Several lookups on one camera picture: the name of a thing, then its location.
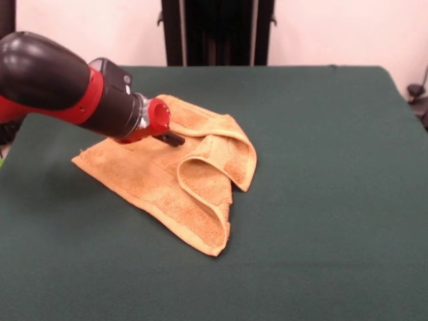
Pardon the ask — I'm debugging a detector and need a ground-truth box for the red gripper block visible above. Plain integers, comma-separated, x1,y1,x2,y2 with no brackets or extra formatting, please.
115,97,186,148

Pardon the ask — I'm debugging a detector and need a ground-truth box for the tan terry towel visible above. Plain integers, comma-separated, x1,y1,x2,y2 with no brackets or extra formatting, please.
71,94,259,257

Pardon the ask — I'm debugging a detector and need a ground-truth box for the dark green table cloth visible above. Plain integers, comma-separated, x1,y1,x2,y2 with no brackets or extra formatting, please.
0,66,428,321

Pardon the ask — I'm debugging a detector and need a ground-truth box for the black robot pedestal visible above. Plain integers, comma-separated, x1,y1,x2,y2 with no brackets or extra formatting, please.
156,0,278,67

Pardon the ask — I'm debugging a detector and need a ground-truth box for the black and white cable heap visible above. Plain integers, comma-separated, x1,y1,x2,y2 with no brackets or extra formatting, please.
0,120,21,145

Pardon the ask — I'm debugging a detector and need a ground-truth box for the grey pedestal leg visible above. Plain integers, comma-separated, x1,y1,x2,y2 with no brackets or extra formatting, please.
407,83,428,130

